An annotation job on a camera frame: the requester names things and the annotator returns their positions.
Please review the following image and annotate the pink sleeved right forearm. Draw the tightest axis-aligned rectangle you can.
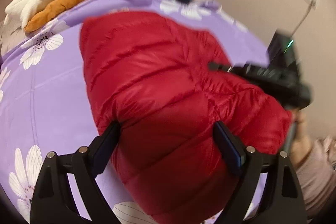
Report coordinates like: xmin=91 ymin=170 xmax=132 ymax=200
xmin=297 ymin=136 xmax=335 ymax=219

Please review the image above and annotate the orange-brown garment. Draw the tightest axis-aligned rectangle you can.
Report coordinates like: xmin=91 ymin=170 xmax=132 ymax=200
xmin=23 ymin=0 xmax=85 ymax=33

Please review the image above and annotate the red puffer jacket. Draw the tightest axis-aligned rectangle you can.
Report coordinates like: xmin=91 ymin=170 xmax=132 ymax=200
xmin=80 ymin=11 xmax=292 ymax=223

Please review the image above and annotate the person's right hand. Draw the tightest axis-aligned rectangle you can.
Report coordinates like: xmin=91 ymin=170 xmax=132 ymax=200
xmin=289 ymin=111 xmax=317 ymax=170

